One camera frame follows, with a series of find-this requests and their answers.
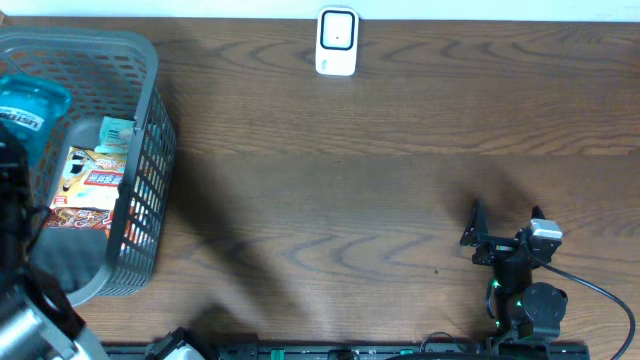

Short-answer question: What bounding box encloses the yellow snack bag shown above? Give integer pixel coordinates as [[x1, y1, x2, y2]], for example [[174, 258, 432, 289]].
[[50, 147, 127, 211]]

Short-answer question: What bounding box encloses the blue mouthwash bottle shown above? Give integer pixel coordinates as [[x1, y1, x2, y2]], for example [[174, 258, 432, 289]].
[[1, 75, 72, 166]]

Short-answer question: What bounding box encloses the teal white small packet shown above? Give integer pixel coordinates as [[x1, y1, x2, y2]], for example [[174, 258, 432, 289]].
[[94, 117, 135, 154]]

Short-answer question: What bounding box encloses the red-brown snack bar wrapper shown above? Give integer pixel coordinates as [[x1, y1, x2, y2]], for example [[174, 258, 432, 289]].
[[44, 208, 113, 232]]

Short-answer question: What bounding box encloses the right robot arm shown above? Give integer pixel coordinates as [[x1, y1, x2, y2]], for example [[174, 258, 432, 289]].
[[460, 200, 568, 342]]

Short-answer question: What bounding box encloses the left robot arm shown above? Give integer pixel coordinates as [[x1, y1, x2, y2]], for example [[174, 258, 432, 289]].
[[1, 127, 108, 359]]

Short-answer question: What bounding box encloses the white barcode scanner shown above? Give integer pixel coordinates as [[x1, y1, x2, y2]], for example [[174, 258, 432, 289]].
[[315, 7, 360, 77]]

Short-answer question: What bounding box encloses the grey plastic shopping basket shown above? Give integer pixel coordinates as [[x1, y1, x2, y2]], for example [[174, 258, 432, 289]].
[[1, 27, 176, 305]]

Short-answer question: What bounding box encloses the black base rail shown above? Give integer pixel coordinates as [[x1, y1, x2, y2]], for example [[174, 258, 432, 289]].
[[103, 328, 591, 360]]

